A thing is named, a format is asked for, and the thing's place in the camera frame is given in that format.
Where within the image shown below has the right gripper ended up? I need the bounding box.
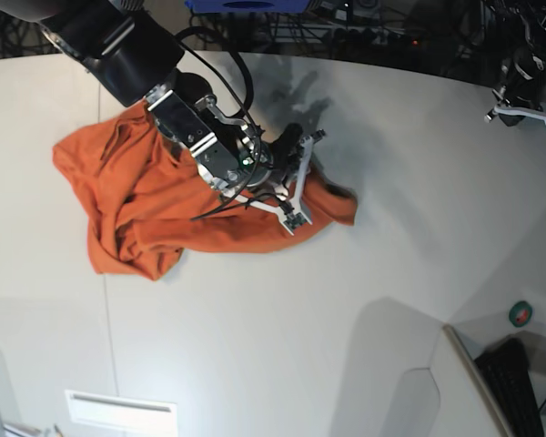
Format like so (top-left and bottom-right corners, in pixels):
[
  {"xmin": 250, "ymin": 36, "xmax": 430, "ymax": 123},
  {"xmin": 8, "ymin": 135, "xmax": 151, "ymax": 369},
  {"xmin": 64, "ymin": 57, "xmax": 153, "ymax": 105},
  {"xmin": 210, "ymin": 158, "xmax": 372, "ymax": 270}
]
[{"xmin": 232, "ymin": 123, "xmax": 327, "ymax": 234}]

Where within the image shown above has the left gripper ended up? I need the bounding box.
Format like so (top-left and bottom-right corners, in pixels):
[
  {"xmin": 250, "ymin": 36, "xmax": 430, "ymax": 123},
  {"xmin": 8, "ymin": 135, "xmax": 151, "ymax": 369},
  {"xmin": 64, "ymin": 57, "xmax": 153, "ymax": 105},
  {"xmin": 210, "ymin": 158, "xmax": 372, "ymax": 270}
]
[{"xmin": 484, "ymin": 86, "xmax": 546, "ymax": 128}]

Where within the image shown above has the orange t-shirt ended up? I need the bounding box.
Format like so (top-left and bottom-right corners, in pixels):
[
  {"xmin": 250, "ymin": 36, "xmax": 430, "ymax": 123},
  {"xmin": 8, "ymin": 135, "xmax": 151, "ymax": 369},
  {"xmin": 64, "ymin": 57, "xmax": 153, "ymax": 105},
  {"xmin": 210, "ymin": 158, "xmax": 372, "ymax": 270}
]
[{"xmin": 53, "ymin": 103, "xmax": 358, "ymax": 280}]

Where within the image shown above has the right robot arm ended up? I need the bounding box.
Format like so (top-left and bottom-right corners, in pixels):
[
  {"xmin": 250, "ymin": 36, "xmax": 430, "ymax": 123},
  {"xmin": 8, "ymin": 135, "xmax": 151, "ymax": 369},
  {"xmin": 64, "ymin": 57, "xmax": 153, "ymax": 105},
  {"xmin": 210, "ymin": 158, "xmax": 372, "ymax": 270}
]
[{"xmin": 0, "ymin": 1, "xmax": 325, "ymax": 232}]

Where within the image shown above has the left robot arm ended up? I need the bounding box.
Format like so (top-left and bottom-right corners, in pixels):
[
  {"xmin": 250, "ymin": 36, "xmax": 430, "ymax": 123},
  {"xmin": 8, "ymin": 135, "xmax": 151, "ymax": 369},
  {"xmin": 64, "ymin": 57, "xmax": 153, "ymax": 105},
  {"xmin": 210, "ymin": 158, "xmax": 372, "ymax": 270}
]
[{"xmin": 484, "ymin": 1, "xmax": 546, "ymax": 129}]

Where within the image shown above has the blue box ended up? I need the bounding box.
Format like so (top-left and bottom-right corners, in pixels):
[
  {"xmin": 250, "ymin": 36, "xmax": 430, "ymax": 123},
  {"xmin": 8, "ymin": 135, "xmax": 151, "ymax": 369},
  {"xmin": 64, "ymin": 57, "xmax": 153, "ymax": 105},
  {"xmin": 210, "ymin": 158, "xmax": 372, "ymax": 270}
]
[{"xmin": 185, "ymin": 0, "xmax": 316, "ymax": 14}]

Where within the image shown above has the green tape roll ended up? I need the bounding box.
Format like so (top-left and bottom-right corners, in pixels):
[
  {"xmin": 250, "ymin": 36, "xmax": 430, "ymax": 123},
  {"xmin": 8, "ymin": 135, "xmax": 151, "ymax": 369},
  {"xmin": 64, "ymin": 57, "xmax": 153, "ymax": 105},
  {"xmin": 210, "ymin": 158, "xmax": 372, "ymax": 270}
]
[{"xmin": 508, "ymin": 300, "xmax": 533, "ymax": 328}]

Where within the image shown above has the black keyboard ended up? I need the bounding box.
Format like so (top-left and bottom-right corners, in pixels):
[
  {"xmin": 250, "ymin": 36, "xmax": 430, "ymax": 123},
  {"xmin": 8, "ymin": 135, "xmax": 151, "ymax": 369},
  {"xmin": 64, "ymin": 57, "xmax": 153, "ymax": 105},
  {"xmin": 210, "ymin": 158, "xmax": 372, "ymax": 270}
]
[{"xmin": 475, "ymin": 338, "xmax": 545, "ymax": 437}]

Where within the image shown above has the white partition board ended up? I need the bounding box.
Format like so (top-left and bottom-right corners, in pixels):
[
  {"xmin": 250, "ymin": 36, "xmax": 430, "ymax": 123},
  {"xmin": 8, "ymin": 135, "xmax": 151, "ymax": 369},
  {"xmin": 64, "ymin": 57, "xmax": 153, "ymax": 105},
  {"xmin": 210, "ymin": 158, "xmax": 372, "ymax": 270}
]
[{"xmin": 430, "ymin": 325, "xmax": 512, "ymax": 437}]

